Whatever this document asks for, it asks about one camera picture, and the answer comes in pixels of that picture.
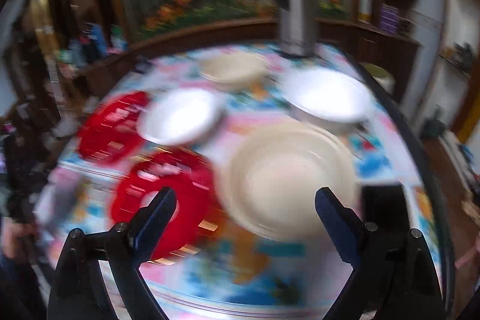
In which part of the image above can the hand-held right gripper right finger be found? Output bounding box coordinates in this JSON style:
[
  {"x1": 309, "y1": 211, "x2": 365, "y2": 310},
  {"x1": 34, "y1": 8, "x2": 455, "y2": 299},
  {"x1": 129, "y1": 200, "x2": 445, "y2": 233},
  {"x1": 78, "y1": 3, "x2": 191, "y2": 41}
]
[{"x1": 315, "y1": 187, "x2": 443, "y2": 320}]

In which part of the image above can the printed fruit tablecloth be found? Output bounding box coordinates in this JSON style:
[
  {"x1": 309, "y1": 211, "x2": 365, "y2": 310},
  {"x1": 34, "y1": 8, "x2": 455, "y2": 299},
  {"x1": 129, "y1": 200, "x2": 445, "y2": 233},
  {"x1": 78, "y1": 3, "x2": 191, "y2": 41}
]
[{"x1": 37, "y1": 40, "x2": 443, "y2": 320}]

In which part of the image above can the cream plastic plate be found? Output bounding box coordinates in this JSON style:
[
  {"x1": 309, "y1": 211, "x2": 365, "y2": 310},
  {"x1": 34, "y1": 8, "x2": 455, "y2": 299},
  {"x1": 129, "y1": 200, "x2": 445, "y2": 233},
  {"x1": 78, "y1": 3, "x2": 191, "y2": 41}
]
[{"x1": 219, "y1": 123, "x2": 362, "y2": 240}]

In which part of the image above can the cream plastic bowl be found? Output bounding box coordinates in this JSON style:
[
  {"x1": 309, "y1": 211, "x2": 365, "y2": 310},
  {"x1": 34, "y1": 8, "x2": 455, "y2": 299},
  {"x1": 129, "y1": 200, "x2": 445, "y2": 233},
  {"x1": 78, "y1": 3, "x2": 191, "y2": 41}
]
[{"x1": 197, "y1": 52, "x2": 269, "y2": 92}]

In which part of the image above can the stainless steel thermos jug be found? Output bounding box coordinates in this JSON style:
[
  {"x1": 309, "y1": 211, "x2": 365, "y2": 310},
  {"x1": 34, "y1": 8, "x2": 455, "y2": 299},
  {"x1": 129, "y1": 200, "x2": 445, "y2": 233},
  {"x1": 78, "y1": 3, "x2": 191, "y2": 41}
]
[{"x1": 275, "y1": 0, "x2": 319, "y2": 58}]

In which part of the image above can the small white foam plate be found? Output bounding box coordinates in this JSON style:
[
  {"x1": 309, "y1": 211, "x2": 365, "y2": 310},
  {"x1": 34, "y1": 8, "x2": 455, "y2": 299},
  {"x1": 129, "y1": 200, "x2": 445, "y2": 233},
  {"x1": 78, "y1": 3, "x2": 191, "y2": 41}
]
[{"x1": 137, "y1": 88, "x2": 226, "y2": 146}]

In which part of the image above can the wooden side cabinet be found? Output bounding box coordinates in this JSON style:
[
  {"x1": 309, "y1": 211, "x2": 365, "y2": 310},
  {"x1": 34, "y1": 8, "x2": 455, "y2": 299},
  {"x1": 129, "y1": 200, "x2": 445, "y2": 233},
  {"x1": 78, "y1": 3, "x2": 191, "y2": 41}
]
[{"x1": 319, "y1": 18, "x2": 421, "y2": 99}]

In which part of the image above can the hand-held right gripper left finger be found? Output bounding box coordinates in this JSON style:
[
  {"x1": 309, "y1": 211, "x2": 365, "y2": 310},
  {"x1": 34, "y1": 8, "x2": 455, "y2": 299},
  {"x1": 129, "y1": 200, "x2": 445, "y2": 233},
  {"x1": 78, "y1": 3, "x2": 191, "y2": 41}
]
[{"x1": 47, "y1": 187, "x2": 178, "y2": 320}]

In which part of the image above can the blue plastic container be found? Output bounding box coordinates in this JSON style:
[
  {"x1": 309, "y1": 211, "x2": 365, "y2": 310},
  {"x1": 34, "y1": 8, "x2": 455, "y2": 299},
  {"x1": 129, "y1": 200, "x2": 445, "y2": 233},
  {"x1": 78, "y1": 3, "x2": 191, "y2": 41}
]
[{"x1": 90, "y1": 24, "x2": 107, "y2": 56}]

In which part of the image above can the red gold-rimmed plate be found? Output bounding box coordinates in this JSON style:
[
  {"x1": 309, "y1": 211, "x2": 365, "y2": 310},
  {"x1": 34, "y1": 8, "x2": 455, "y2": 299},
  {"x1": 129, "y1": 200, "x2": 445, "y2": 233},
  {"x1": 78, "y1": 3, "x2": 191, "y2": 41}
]
[
  {"x1": 109, "y1": 151, "x2": 216, "y2": 261},
  {"x1": 77, "y1": 91, "x2": 154, "y2": 165}
]

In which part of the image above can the large white foam plate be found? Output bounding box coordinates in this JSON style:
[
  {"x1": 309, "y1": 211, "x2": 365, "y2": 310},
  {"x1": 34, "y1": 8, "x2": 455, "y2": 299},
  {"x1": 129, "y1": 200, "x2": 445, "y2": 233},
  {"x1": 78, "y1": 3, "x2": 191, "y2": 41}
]
[{"x1": 281, "y1": 68, "x2": 376, "y2": 126}]

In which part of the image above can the dark cloth bundle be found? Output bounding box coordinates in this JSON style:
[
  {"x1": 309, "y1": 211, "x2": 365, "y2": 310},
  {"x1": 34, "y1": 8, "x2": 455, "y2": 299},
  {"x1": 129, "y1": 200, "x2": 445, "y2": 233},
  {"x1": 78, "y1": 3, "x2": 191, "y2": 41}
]
[{"x1": 446, "y1": 43, "x2": 474, "y2": 71}]

